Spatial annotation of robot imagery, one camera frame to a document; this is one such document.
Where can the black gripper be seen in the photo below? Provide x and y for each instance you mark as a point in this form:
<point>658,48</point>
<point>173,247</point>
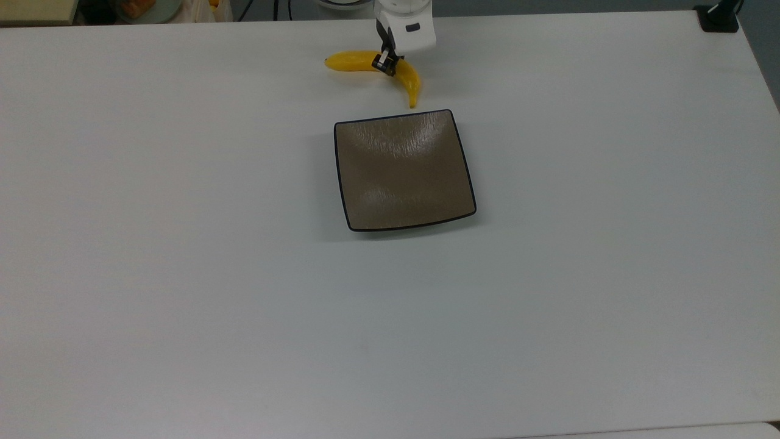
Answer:
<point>385,44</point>

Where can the yellow banana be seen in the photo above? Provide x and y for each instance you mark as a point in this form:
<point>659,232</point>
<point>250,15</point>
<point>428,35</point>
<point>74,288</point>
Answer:
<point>350,61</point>

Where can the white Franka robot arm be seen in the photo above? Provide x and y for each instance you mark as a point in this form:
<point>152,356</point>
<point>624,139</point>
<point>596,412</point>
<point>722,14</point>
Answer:
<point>414,36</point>

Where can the square brown ceramic plate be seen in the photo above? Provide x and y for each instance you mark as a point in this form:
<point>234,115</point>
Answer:
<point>402,177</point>

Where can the translucent plastic bag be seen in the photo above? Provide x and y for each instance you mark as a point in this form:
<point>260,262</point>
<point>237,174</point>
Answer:
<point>183,11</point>

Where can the wooden board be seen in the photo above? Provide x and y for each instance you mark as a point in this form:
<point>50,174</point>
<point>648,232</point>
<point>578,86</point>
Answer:
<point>36,9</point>

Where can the black clamp mount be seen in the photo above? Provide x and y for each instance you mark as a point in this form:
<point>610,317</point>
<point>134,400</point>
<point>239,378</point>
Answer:
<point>719,21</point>

